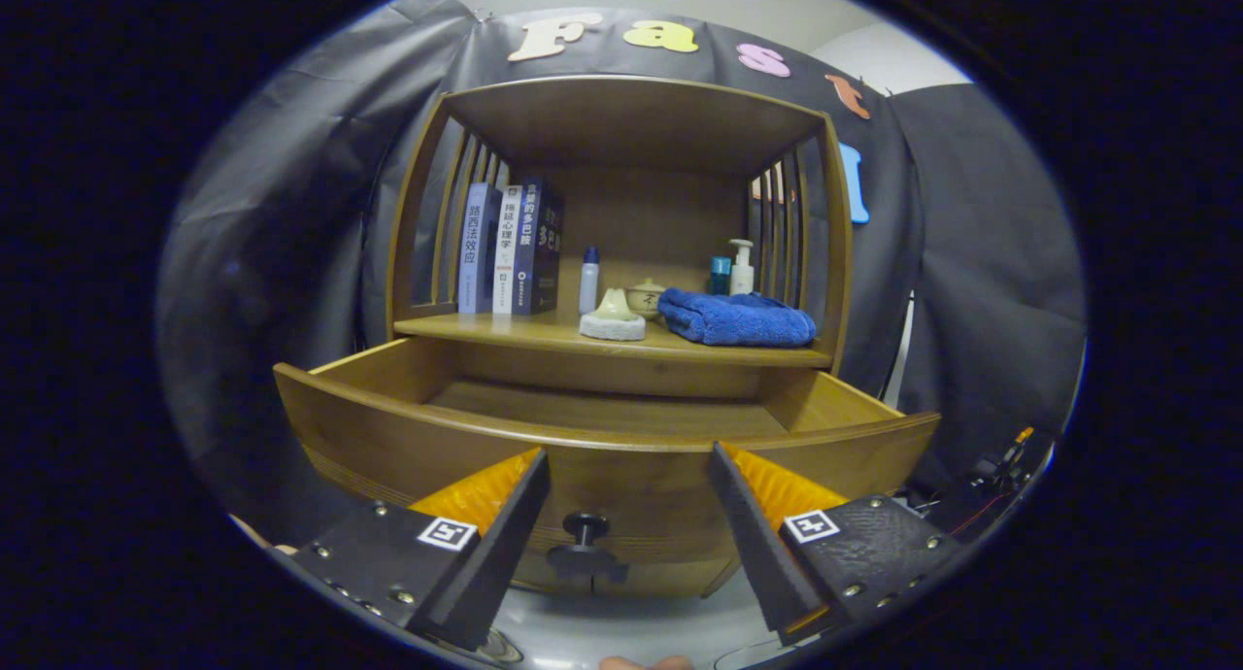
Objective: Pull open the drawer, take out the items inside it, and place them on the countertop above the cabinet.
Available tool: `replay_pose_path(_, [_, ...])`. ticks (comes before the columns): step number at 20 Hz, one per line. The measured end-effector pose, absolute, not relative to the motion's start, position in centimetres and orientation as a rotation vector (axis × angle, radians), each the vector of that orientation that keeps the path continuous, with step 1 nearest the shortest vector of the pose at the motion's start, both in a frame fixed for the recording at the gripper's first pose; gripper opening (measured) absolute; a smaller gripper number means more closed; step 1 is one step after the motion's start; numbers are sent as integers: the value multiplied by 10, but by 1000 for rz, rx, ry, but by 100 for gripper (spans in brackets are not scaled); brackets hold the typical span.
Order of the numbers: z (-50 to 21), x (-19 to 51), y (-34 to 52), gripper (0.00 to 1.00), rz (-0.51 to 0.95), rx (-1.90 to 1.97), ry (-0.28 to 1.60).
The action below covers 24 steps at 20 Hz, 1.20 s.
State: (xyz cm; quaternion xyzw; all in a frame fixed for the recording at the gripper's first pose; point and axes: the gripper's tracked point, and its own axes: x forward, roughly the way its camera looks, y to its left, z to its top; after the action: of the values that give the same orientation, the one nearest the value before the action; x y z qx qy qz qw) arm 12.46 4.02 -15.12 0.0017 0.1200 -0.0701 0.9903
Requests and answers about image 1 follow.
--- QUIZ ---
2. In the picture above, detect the white book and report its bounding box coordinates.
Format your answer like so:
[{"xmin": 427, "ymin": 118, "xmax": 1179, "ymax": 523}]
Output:
[{"xmin": 491, "ymin": 184, "xmax": 525, "ymax": 315}]

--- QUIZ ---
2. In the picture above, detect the dark navy book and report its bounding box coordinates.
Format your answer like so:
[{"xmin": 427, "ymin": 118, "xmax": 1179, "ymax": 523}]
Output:
[{"xmin": 511, "ymin": 178, "xmax": 566, "ymax": 316}]

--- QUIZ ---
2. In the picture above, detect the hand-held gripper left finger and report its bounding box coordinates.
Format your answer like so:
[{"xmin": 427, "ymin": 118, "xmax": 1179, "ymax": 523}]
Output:
[{"xmin": 289, "ymin": 447, "xmax": 552, "ymax": 652}]

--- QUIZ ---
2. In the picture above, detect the wooden drawer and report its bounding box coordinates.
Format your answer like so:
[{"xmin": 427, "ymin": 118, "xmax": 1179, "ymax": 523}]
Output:
[{"xmin": 274, "ymin": 336, "xmax": 941, "ymax": 586}]

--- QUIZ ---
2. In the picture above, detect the light blue book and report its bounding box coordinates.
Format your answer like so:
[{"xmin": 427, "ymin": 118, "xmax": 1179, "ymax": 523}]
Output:
[{"xmin": 457, "ymin": 182, "xmax": 503, "ymax": 315}]

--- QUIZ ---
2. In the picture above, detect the wooden countertop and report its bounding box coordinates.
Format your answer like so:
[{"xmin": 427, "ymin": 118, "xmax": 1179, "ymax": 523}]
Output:
[{"xmin": 393, "ymin": 306, "xmax": 834, "ymax": 370}]

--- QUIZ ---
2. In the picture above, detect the black and orange tool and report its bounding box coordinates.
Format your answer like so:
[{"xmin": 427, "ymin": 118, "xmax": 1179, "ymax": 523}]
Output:
[{"xmin": 966, "ymin": 425, "xmax": 1035, "ymax": 501}]

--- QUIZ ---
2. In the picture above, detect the cream object with white base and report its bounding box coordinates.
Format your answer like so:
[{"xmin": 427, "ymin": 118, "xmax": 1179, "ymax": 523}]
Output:
[{"xmin": 580, "ymin": 287, "xmax": 647, "ymax": 342}]

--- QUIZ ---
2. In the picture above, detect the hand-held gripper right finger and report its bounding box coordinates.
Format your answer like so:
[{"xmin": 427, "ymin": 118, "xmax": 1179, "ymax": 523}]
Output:
[{"xmin": 707, "ymin": 442, "xmax": 962, "ymax": 648}]

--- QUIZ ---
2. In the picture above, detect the wooden cabinet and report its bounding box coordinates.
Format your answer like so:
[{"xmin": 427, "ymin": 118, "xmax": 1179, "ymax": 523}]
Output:
[{"xmin": 388, "ymin": 75, "xmax": 856, "ymax": 598}]

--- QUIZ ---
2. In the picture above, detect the blue towel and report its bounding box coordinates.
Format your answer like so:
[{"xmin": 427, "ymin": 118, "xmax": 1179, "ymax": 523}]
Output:
[{"xmin": 657, "ymin": 288, "xmax": 817, "ymax": 348}]

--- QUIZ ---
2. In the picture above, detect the beige lidded tea cup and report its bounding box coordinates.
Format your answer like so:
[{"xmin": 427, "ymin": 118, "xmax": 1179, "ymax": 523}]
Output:
[{"xmin": 626, "ymin": 279, "xmax": 669, "ymax": 319}]

